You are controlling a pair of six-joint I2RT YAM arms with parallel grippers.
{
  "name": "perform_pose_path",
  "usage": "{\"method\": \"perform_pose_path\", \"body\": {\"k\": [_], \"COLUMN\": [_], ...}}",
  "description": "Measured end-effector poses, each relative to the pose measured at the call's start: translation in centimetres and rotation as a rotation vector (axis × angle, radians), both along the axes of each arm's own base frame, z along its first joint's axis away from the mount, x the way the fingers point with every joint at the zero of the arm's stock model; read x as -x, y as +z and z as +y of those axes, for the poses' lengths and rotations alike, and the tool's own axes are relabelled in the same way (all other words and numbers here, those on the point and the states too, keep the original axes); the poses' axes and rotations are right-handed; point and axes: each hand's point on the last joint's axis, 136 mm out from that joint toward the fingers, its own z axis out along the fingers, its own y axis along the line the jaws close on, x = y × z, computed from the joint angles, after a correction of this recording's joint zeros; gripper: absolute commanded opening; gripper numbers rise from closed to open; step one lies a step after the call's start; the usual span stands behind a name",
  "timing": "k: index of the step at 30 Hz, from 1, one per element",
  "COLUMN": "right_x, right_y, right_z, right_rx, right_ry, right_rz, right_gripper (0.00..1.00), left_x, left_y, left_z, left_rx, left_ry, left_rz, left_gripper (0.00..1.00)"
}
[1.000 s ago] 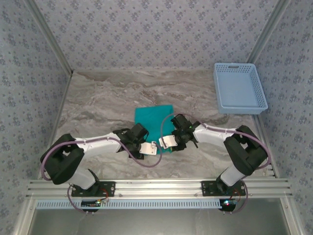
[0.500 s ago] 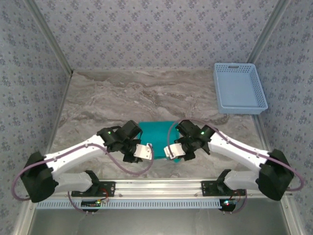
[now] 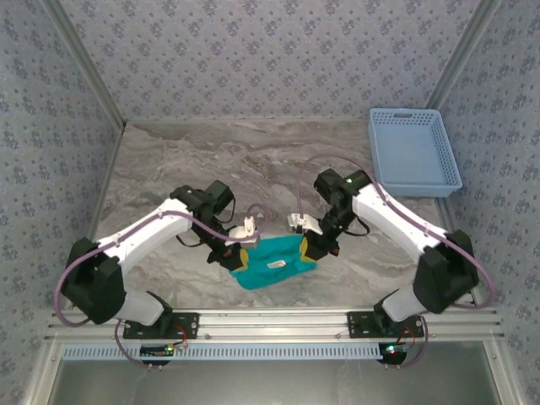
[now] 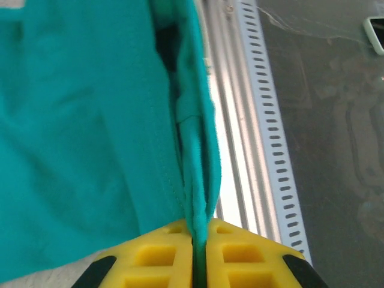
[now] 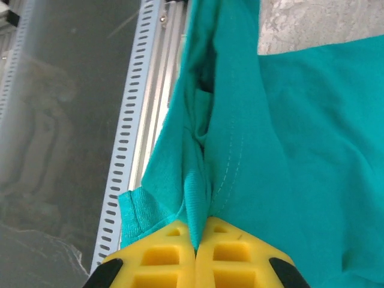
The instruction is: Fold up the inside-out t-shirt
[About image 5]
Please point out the aluminium mounting rail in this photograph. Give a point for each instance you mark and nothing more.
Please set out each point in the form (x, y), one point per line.
(156, 90)

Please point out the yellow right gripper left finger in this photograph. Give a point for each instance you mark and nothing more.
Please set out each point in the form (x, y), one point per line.
(156, 264)

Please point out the teal t-shirt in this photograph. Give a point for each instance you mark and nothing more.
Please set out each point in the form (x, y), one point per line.
(300, 150)

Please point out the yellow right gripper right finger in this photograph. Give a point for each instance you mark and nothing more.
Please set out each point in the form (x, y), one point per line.
(240, 264)

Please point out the grey metal sheet panel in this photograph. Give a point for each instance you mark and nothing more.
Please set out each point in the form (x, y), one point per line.
(60, 120)

